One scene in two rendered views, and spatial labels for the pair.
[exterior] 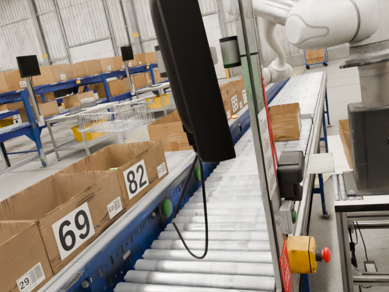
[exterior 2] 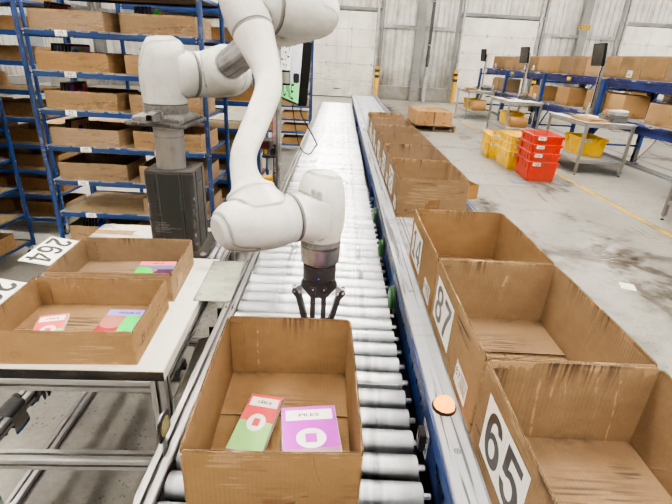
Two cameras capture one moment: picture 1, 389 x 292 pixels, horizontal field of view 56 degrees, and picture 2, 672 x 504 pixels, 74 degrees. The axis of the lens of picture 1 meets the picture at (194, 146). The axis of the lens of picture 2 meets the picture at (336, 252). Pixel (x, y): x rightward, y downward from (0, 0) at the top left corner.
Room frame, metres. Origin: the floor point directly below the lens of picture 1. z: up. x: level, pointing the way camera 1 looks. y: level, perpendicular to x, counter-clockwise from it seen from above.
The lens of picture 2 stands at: (3.18, -0.80, 1.49)
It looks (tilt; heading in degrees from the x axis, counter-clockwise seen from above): 24 degrees down; 157
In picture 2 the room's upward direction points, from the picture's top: 3 degrees clockwise
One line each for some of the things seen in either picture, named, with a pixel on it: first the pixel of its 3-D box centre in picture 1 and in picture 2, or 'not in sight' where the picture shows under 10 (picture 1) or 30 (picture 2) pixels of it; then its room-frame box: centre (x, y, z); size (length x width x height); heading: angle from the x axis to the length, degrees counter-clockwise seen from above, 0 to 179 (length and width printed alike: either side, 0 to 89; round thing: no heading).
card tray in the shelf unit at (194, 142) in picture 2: not in sight; (177, 137); (0.29, -0.63, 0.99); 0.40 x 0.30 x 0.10; 64
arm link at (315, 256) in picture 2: not in sight; (320, 250); (2.32, -0.46, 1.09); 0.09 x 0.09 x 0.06
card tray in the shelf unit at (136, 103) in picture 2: not in sight; (174, 102); (0.28, -0.63, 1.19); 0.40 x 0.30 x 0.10; 67
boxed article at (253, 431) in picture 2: not in sight; (256, 423); (2.46, -0.65, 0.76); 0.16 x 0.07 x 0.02; 149
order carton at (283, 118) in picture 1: (277, 121); (282, 404); (2.50, -0.60, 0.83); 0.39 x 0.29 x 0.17; 159
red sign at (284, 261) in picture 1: (287, 265); not in sight; (0.80, -0.17, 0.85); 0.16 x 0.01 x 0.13; 157
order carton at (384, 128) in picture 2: not in sight; (395, 141); (0.43, 0.81, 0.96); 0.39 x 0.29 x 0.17; 157
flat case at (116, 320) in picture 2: not in sight; (121, 329); (2.00, -0.92, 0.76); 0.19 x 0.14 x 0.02; 160
